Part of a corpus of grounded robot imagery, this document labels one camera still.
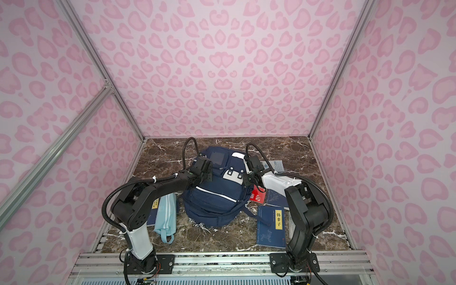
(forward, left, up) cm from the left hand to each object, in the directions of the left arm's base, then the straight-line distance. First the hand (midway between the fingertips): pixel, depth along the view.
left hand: (211, 171), depth 97 cm
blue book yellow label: (-15, -34, -3) cm, 37 cm away
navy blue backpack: (-18, -7, 0) cm, 19 cm away
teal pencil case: (-27, +19, -2) cm, 33 cm away
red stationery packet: (-11, -25, -5) cm, 28 cm away
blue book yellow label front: (-32, -30, -4) cm, 44 cm away
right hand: (-3, -20, -1) cm, 20 cm away
